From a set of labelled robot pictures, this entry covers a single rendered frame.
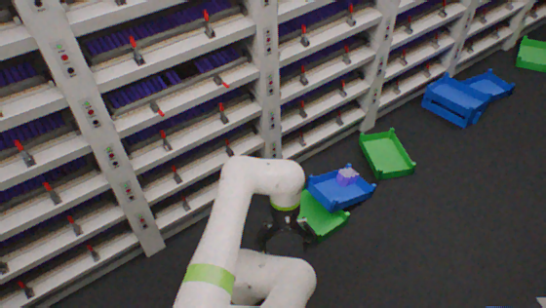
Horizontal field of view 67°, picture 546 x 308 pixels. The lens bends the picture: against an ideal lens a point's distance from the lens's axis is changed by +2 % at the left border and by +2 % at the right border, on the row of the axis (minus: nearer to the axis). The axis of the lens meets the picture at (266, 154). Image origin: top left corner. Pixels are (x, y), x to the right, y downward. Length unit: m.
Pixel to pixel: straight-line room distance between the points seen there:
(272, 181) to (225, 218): 0.17
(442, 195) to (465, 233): 0.23
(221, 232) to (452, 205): 1.49
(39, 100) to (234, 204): 0.68
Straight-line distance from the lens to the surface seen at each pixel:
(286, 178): 1.08
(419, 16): 2.46
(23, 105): 1.40
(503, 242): 2.21
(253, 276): 1.25
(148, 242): 1.97
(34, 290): 1.98
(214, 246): 0.97
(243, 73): 1.65
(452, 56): 2.85
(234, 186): 1.07
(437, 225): 2.15
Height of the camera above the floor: 1.68
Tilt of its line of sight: 46 degrees down
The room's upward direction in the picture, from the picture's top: 4 degrees counter-clockwise
